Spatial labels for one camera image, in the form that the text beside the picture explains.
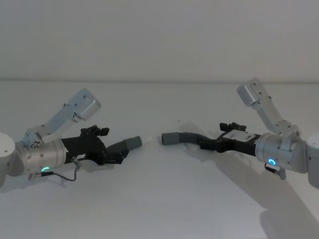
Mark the plain pale wall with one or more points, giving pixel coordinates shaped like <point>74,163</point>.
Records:
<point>159,37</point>

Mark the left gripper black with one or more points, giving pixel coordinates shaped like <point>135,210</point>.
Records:
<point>84,148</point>

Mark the black nozzle with grey end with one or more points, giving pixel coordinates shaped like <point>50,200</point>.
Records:
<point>124,145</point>

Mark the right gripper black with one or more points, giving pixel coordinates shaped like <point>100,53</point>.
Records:
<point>238,140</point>

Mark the white table cloth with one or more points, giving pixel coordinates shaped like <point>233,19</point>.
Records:
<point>154,199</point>

